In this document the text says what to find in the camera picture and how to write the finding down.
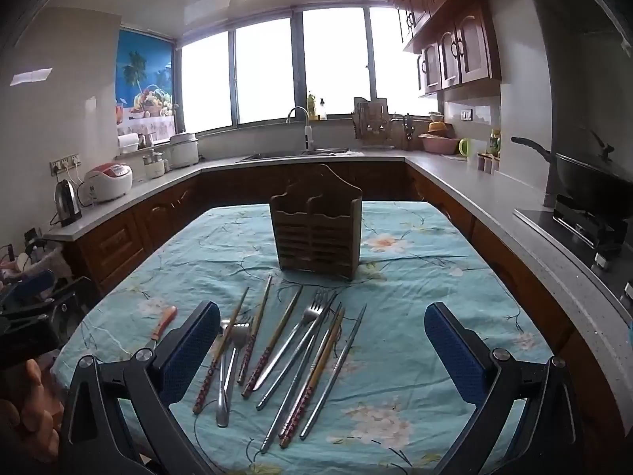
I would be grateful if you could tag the black wok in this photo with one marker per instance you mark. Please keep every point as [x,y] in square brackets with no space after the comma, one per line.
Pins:
[588,178]

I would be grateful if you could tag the pink plastic basin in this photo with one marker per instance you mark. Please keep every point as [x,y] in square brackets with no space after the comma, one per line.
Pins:
[437,144]

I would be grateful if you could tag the metal spoon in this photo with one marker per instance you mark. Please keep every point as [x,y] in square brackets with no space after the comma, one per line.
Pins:
[223,413]

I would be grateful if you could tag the knife block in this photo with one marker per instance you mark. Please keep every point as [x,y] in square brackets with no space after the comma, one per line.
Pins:
[408,133]

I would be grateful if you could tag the wall power outlet strip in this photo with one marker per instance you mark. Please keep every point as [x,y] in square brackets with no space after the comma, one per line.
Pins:
[64,163]

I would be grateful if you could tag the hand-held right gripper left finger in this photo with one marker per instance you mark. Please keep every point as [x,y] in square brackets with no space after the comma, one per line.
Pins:
[194,351]

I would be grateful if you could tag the steel kitchen sink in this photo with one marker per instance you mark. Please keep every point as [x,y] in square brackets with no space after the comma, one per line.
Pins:
[282,155]

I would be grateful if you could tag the yellow oil bottle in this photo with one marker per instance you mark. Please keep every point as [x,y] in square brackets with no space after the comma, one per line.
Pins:
[311,106]

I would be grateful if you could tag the yellow bowl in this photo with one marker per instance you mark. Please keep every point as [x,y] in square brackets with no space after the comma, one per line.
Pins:
[436,127]

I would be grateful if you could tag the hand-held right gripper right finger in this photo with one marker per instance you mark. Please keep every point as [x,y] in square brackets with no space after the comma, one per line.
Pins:
[454,356]

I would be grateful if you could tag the wall light switch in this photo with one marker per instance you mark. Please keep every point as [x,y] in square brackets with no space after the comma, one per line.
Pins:
[466,114]

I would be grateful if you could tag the spice jar set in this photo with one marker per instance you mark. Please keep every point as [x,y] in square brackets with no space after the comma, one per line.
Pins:
[487,163]

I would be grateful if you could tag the chrome kitchen faucet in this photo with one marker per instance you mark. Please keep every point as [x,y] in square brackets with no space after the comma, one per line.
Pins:
[307,133]

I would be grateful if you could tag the green drink bottle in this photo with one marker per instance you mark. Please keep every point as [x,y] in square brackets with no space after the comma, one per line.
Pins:
[494,142]

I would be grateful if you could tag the kitchen window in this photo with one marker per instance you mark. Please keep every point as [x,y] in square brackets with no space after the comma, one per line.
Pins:
[262,69]

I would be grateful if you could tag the clear soap bottle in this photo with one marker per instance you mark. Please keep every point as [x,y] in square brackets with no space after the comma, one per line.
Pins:
[322,110]

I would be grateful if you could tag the person's left hand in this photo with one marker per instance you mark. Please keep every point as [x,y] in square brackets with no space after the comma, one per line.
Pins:
[37,405]

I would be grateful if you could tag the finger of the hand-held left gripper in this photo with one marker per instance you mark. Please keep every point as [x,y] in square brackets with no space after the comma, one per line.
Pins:
[27,285]

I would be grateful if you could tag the red and white rice cooker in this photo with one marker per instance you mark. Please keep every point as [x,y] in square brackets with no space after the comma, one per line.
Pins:
[108,182]

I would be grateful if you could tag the wooden utensil holder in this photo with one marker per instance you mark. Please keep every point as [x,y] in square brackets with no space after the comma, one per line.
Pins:
[316,227]

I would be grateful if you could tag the wooden upper cabinets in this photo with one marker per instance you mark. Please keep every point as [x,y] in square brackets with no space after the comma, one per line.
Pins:
[465,44]

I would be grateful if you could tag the green cup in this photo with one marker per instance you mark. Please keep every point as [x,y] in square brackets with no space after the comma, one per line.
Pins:
[465,148]

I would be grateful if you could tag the teal floral tablecloth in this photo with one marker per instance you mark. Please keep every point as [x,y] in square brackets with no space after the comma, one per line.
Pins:
[395,277]

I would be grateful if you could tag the tropical fruit wall poster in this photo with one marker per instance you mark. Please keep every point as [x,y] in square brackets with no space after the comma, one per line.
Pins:
[143,74]

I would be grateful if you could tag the steel electric kettle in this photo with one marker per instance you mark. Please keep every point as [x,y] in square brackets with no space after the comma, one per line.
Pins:
[67,204]

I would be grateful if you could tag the gas stove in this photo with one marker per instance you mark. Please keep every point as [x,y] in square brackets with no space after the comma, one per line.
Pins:
[583,230]

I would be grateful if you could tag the small metal fork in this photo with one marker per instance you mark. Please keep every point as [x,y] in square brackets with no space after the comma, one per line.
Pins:
[241,334]

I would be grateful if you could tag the large metal fork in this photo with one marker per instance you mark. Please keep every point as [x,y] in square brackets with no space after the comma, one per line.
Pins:
[311,312]

